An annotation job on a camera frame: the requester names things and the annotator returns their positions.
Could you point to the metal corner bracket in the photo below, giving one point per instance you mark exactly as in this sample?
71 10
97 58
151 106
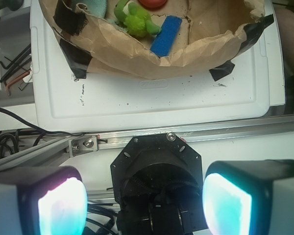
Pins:
82 145

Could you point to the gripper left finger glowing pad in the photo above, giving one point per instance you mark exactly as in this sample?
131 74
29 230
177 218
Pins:
42 200

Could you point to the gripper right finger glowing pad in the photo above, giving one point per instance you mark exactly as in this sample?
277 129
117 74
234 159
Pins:
249 197

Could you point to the blue sponge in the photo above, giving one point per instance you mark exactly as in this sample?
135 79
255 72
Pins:
164 41

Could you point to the orange glazed donut toy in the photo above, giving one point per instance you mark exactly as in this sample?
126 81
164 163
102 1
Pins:
152 4

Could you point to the orange hex key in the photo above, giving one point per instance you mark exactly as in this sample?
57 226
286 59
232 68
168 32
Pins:
15 80

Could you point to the aluminium frame rail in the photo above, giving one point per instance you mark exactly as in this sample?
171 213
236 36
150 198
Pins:
177 138

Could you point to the black hex key set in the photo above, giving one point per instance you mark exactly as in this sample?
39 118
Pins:
15 64

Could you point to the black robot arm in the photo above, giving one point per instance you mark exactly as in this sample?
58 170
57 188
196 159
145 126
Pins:
161 190

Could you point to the teal cloth towel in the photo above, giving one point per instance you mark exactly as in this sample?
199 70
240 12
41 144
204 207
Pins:
98 8

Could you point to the green plush frog toy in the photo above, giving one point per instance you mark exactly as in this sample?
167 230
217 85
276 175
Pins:
136 19

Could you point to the brown paper bag tray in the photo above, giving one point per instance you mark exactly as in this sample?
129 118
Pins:
212 34

